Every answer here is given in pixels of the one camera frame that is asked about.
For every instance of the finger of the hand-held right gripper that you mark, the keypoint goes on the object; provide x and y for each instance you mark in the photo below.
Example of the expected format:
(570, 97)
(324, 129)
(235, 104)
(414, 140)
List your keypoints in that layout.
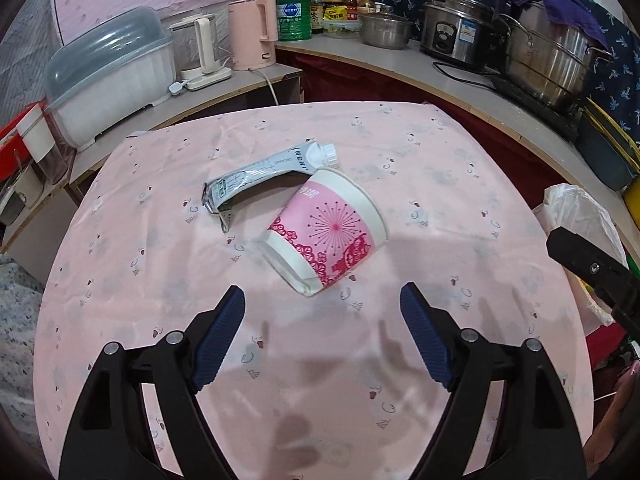
(590, 265)

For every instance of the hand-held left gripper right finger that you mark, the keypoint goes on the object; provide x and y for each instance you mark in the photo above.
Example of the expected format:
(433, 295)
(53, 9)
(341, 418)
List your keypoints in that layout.
(425, 335)

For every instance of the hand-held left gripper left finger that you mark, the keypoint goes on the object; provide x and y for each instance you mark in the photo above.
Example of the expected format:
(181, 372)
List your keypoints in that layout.
(220, 330)

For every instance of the white plastic bag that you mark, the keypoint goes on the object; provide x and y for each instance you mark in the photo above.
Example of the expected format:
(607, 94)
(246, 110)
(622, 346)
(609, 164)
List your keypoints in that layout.
(575, 210)

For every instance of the pink paper cup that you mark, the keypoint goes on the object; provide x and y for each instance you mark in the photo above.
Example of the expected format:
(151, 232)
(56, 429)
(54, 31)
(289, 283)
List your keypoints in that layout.
(325, 230)

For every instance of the silver squeezed tube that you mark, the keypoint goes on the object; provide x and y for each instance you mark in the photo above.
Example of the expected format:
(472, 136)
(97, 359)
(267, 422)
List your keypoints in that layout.
(265, 170)

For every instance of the pink printed tablecloth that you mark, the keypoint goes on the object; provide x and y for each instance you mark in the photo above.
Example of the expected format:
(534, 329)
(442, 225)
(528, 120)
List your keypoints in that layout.
(150, 260)

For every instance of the stack of yellow-rimmed bowls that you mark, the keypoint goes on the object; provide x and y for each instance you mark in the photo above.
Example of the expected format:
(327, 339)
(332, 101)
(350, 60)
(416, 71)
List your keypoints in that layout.
(607, 145)

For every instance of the black induction cooker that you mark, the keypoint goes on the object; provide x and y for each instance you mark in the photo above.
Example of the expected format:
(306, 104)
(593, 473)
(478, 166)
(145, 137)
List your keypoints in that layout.
(545, 115)

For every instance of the grey floral bedding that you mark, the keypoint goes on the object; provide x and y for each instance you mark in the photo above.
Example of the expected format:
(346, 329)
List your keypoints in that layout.
(17, 360)

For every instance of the large steel steamer pot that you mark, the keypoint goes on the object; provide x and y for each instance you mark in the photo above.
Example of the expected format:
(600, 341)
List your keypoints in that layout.
(545, 65)

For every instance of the white power plug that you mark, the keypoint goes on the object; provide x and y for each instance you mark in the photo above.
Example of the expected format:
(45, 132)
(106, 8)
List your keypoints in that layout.
(178, 87)

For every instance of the purple cloth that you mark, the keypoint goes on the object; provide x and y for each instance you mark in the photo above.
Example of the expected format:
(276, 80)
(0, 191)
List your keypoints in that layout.
(565, 5)

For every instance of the dark red curtain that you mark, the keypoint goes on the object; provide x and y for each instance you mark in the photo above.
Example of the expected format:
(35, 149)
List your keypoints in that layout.
(360, 80)

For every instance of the white tumbler bottle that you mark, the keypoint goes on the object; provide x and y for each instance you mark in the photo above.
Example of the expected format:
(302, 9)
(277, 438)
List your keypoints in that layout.
(37, 135)

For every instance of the steel rice cooker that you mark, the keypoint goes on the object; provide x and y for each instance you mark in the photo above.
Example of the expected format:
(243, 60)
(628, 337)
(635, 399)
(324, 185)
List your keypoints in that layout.
(455, 30)

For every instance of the white dish drainer with lid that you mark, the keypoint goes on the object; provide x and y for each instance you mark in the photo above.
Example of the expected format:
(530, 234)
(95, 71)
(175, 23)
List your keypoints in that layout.
(110, 80)

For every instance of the white glass kettle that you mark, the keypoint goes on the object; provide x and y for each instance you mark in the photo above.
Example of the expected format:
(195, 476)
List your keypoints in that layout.
(200, 50)

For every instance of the red box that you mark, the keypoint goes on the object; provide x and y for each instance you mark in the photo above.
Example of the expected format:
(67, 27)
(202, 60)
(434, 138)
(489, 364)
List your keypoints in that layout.
(10, 140)

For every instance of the pink electric kettle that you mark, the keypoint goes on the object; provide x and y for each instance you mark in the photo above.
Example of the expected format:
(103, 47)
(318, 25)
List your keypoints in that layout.
(250, 35)

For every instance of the small steel pot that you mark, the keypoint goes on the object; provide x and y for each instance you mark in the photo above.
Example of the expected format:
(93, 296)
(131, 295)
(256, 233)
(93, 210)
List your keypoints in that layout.
(385, 30)

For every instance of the clear food container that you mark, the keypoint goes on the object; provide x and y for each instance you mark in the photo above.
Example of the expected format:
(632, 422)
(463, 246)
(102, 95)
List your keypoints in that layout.
(342, 30)

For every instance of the green tin can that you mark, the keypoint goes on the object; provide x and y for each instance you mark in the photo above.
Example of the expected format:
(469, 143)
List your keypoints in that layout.
(294, 17)

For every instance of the yellow snack packet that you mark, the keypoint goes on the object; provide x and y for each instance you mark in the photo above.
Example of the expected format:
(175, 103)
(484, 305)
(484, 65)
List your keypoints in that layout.
(335, 13)

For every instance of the grey striped cloth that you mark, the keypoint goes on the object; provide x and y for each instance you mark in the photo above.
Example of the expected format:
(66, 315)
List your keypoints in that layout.
(25, 35)

